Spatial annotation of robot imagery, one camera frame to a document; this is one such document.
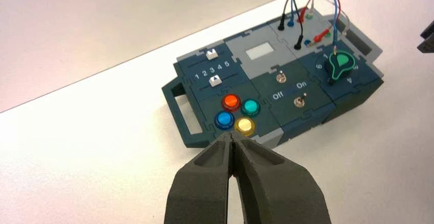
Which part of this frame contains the blue round push button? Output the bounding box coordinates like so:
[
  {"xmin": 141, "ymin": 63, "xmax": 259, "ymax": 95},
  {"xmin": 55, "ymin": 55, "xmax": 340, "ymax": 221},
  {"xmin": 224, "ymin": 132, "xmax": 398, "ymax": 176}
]
[{"xmin": 214, "ymin": 111, "xmax": 235, "ymax": 130}]

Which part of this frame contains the red round push button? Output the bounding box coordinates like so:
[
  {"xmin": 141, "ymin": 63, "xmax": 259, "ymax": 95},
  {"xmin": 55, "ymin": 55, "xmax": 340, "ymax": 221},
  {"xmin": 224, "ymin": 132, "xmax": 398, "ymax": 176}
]
[{"xmin": 221, "ymin": 94, "xmax": 242, "ymax": 113}]

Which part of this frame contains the blue grey modular control box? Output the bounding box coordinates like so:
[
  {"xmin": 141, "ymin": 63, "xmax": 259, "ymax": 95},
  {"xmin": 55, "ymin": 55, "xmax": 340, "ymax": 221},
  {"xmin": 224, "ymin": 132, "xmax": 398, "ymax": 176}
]
[{"xmin": 161, "ymin": 7, "xmax": 384, "ymax": 149}]

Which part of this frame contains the green round push button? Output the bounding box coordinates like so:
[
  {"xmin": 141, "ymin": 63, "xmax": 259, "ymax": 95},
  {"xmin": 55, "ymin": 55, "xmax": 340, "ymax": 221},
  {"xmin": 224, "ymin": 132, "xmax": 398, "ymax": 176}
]
[{"xmin": 241, "ymin": 99, "xmax": 262, "ymax": 117}]

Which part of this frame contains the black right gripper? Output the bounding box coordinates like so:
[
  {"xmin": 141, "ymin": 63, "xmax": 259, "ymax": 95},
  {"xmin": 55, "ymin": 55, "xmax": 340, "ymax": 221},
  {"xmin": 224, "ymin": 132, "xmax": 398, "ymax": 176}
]
[{"xmin": 417, "ymin": 19, "xmax": 434, "ymax": 54}]

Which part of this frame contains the red jumper cable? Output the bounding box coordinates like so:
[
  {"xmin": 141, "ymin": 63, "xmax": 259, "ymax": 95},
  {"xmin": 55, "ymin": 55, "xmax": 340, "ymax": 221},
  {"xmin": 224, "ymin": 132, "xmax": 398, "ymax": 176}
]
[{"xmin": 297, "ymin": 0, "xmax": 340, "ymax": 43}]

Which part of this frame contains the white jumper cable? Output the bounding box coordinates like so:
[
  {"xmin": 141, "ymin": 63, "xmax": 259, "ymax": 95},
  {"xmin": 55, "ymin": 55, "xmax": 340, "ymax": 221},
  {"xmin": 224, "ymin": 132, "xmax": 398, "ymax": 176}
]
[{"xmin": 305, "ymin": 0, "xmax": 351, "ymax": 37}]

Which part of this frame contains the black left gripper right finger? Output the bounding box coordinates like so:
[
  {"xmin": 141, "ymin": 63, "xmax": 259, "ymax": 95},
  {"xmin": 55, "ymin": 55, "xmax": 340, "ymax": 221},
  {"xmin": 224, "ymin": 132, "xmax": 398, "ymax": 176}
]
[{"xmin": 233, "ymin": 133, "xmax": 332, "ymax": 224}]

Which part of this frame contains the blue jumper cable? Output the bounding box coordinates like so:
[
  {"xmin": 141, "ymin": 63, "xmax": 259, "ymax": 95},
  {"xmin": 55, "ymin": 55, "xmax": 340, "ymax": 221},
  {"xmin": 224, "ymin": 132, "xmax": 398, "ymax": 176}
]
[{"xmin": 287, "ymin": 0, "xmax": 341, "ymax": 55}]

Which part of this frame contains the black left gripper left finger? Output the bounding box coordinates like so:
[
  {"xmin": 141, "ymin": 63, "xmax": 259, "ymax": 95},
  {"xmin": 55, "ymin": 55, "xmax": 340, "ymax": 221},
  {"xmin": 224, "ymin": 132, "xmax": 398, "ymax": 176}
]
[{"xmin": 164, "ymin": 133, "xmax": 234, "ymax": 224}]

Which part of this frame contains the black jumper cable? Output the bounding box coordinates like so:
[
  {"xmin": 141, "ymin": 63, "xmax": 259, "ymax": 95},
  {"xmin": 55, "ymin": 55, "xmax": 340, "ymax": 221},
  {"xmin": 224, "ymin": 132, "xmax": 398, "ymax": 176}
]
[{"xmin": 277, "ymin": 0, "xmax": 304, "ymax": 50}]

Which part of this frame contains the green black rotary knob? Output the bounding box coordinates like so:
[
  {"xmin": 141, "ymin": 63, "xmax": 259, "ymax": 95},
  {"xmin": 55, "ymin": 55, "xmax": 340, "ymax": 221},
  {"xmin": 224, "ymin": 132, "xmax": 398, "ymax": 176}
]
[{"xmin": 324, "ymin": 50, "xmax": 356, "ymax": 85}]

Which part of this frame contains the white rectangular display window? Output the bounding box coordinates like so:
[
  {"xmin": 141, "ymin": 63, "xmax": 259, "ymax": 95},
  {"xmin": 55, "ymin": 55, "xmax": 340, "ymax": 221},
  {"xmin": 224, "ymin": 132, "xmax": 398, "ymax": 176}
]
[{"xmin": 245, "ymin": 43, "xmax": 275, "ymax": 60}]

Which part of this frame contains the yellow round push button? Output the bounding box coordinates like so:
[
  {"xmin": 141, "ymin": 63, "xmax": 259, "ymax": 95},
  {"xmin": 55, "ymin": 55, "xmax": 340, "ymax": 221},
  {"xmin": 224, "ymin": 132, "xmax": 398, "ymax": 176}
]
[{"xmin": 234, "ymin": 117, "xmax": 256, "ymax": 137}]

